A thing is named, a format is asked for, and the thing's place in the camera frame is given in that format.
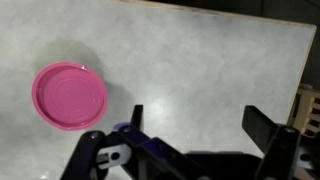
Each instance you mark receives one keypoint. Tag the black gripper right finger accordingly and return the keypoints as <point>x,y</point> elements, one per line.
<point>258,126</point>

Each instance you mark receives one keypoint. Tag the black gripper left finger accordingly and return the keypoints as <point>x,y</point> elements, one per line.
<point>136,116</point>

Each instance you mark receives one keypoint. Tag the pink plastic bowl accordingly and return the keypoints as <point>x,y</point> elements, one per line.
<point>70,96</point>

